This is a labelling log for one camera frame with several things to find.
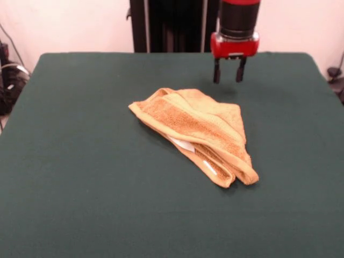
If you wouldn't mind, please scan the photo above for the orange terry towel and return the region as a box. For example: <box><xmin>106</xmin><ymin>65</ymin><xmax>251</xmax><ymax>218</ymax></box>
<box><xmin>127</xmin><ymin>87</ymin><xmax>260</xmax><ymax>189</ymax></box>

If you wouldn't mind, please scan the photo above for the black cable bundle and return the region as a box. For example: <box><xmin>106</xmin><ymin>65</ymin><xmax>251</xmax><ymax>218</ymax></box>
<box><xmin>0</xmin><ymin>60</ymin><xmax>31</xmax><ymax>116</ymax></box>

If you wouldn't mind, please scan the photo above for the black floor stand foot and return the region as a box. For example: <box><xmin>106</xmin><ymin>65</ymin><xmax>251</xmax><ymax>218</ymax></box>
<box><xmin>326</xmin><ymin>66</ymin><xmax>344</xmax><ymax>105</ymax></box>

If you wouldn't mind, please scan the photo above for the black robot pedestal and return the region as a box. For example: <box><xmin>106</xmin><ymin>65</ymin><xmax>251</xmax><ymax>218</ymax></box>
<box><xmin>126</xmin><ymin>0</ymin><xmax>224</xmax><ymax>54</ymax></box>

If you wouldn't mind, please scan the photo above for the dark green table cloth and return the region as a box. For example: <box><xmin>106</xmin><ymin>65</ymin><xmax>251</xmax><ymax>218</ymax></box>
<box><xmin>0</xmin><ymin>52</ymin><xmax>344</xmax><ymax>258</ymax></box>

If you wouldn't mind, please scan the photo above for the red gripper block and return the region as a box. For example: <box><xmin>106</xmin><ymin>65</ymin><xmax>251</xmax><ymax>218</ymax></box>
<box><xmin>210</xmin><ymin>31</ymin><xmax>260</xmax><ymax>84</ymax></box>

